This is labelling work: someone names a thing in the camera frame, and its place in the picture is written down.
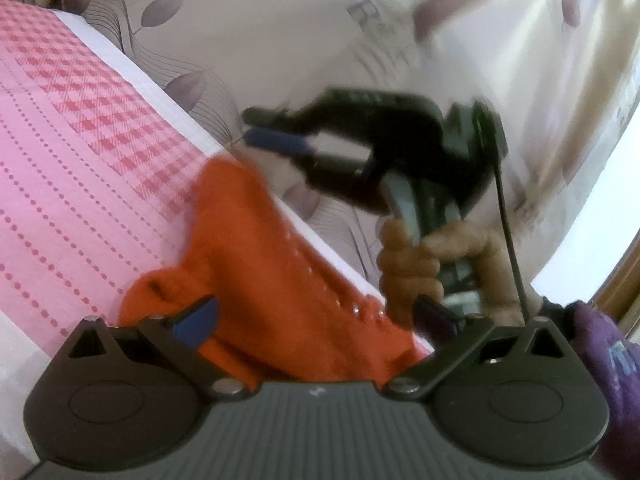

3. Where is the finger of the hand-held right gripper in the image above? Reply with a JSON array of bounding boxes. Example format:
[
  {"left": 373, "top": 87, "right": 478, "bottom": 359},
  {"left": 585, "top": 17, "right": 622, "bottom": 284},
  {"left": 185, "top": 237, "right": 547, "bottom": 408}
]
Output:
[
  {"left": 242, "top": 88, "right": 402, "bottom": 134},
  {"left": 244, "top": 127, "right": 382, "bottom": 207}
]

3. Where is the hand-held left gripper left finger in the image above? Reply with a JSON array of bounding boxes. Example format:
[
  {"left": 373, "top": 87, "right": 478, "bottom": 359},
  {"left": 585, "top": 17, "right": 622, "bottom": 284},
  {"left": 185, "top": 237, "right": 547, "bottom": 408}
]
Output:
[{"left": 65, "top": 296, "right": 251, "bottom": 403}]

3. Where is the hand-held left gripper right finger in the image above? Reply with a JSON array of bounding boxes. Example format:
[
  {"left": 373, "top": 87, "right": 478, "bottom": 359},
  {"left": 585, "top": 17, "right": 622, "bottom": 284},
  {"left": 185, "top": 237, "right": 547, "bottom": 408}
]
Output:
[{"left": 382, "top": 297, "right": 572, "bottom": 402}]

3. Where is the orange small garment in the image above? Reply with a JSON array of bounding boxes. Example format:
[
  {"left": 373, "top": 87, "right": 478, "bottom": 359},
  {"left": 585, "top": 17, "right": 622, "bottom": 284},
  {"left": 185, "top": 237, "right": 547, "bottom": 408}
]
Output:
[{"left": 120, "top": 154, "right": 437, "bottom": 392}]

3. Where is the person's right forearm purple sleeve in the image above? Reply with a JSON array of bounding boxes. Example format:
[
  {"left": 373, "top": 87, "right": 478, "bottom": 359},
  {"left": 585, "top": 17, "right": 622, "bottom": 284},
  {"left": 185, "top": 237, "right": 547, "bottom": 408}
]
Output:
[{"left": 542, "top": 299, "right": 640, "bottom": 463}]

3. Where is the person's right hand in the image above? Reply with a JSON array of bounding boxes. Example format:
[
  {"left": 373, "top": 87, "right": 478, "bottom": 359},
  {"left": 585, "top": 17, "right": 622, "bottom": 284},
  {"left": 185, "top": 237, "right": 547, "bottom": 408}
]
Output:
[{"left": 376, "top": 216, "right": 543, "bottom": 334}]

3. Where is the beige leaf print curtain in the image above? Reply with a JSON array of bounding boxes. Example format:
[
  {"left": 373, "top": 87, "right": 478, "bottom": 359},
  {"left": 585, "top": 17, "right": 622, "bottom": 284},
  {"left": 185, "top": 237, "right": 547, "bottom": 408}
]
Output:
[{"left": 0, "top": 0, "right": 640, "bottom": 301}]

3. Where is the brown wooden furniture panel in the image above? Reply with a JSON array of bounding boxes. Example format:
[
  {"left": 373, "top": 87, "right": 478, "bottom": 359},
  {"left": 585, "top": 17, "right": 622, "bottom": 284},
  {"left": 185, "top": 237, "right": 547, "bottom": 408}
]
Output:
[{"left": 592, "top": 232, "right": 640, "bottom": 332}]

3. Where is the pink checked bed sheet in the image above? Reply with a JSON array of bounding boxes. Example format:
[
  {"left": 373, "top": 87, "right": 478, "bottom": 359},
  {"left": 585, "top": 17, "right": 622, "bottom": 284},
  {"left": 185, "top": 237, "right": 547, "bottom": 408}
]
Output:
[{"left": 0, "top": 0, "right": 437, "bottom": 467}]

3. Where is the thin black cable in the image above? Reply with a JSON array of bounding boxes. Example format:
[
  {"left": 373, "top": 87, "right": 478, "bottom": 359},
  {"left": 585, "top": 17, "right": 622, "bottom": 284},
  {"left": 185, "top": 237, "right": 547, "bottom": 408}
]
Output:
[{"left": 492, "top": 157, "right": 529, "bottom": 318}]

